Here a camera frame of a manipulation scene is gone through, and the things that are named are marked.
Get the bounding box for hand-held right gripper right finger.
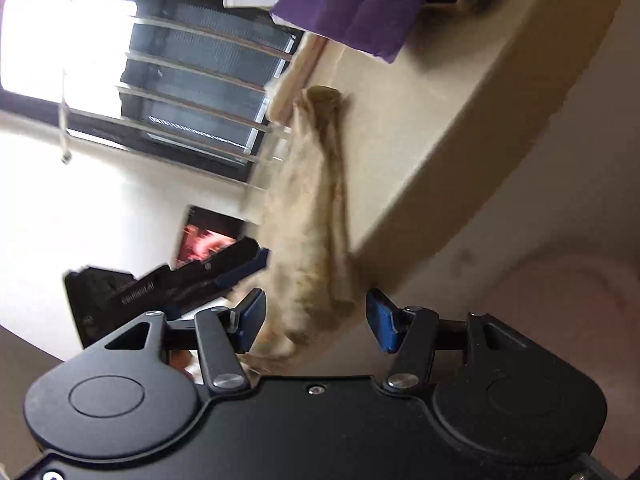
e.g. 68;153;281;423
366;288;527;391

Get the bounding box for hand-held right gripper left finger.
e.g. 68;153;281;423
102;288;267;390

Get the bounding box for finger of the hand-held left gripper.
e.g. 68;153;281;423
215;247;271;291

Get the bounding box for black framed window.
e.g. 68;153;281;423
0;0;307;187

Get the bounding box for beige floral cloth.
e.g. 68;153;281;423
239;85;362;359

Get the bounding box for folded cream pink cloth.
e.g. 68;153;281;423
264;32;331;124

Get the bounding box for metal window guard bars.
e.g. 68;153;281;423
65;0;302;197

